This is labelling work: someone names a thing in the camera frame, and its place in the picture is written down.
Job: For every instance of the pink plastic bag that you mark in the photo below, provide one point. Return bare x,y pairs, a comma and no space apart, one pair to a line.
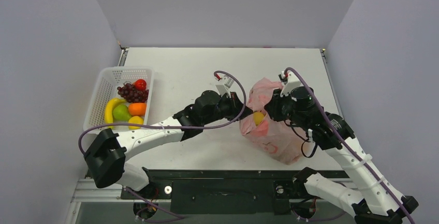
276,139

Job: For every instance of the orange fake fruit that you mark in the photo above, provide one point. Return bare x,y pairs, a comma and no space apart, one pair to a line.
137,109

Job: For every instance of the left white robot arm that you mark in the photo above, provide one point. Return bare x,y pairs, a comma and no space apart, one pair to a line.
108,155

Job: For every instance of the white plastic basket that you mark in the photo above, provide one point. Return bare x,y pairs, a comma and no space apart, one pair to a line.
105,88

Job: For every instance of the purple fake grapes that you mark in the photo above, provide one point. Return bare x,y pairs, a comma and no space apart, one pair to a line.
131,94

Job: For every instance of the yellow fake banana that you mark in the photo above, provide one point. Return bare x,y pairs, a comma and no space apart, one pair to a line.
110,106

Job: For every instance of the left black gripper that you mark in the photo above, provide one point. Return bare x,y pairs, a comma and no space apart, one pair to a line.
235,104

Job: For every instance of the yellow fake lemon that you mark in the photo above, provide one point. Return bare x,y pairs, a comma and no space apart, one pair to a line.
135,120

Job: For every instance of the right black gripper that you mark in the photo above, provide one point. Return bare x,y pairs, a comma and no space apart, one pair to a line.
272,103

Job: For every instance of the yellow fake fruit in bag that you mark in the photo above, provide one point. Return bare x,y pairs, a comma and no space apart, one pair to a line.
258,118

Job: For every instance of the green fake pear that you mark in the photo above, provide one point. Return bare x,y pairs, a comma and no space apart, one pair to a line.
121,113

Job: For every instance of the red fake strawberry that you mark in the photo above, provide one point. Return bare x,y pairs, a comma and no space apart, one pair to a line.
140,85

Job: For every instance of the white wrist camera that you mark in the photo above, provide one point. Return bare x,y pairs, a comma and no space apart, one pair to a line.
289,81
223,85

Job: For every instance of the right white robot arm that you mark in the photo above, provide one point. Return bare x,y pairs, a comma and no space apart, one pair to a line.
374,200

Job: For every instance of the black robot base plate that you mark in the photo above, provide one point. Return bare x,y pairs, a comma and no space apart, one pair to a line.
193,192

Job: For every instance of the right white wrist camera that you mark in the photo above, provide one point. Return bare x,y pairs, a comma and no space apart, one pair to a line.
289,81

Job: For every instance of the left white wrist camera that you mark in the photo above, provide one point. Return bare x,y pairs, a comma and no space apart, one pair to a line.
223,85

